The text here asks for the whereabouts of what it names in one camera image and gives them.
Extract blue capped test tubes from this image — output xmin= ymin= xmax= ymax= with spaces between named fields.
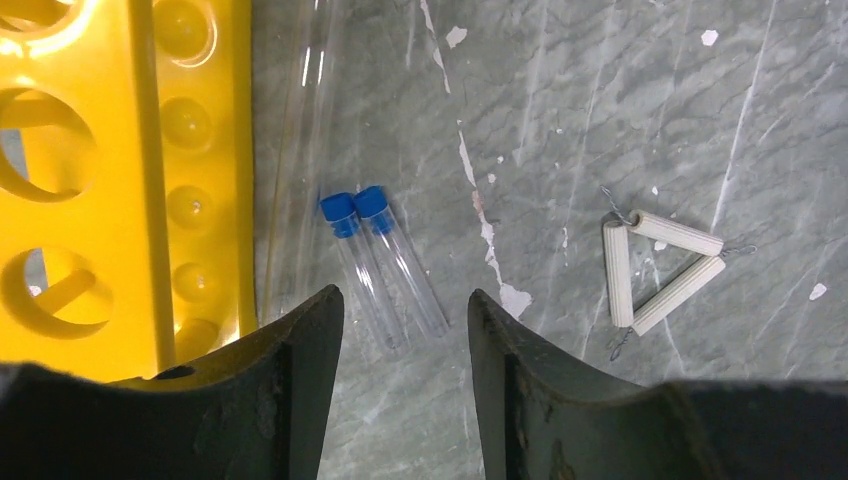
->
xmin=319 ymin=192 xmax=408 ymax=362

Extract white clay triangle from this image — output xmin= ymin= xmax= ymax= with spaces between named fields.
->
xmin=599 ymin=185 xmax=758 ymax=362

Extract yellow test tube rack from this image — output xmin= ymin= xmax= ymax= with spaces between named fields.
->
xmin=1 ymin=1 xmax=258 ymax=382

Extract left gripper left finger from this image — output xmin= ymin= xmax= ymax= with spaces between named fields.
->
xmin=1 ymin=285 xmax=344 ymax=479

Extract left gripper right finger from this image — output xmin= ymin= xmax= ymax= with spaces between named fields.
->
xmin=467 ymin=290 xmax=847 ymax=479

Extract large clear glass tube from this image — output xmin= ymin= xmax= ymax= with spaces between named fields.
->
xmin=252 ymin=1 xmax=350 ymax=325

